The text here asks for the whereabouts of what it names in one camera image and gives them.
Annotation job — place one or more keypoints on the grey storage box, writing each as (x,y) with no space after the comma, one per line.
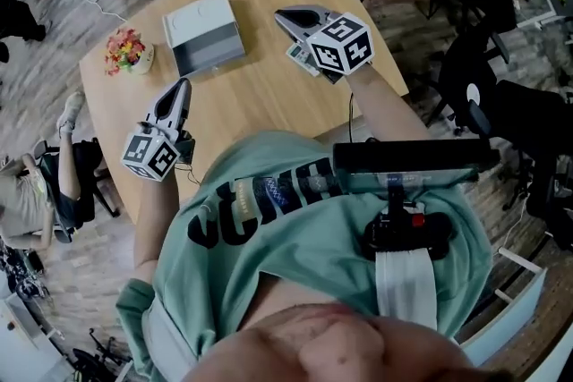
(199,15)

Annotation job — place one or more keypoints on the white remote control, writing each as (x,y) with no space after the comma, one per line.
(299,56)

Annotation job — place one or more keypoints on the white metal frame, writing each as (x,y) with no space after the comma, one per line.
(506,317)

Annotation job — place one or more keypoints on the person's right forearm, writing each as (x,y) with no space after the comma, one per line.
(385,107)

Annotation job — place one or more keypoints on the potted artificial flowers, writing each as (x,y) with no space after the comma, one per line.
(125,51)

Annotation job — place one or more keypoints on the person's left forearm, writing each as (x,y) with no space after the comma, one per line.
(154,223)

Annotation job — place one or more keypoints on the person's green printed shirt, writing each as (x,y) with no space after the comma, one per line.
(291,250)

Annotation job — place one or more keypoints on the black office chair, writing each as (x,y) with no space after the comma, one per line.
(528,116)

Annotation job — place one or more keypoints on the person's chin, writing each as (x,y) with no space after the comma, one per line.
(336,349)

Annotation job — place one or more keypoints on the black chest-mounted monitor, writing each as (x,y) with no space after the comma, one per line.
(412,156)

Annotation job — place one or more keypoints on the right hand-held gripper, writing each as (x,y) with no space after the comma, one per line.
(342,47)

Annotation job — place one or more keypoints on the grey-backed office chair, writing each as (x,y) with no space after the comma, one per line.
(85,192)

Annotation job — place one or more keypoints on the black monitor mount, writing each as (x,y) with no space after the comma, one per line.
(403,232)

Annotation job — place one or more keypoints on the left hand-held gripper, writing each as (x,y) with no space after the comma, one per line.
(150,156)

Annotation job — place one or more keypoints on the light wooden table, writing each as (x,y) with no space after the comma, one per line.
(255,103)

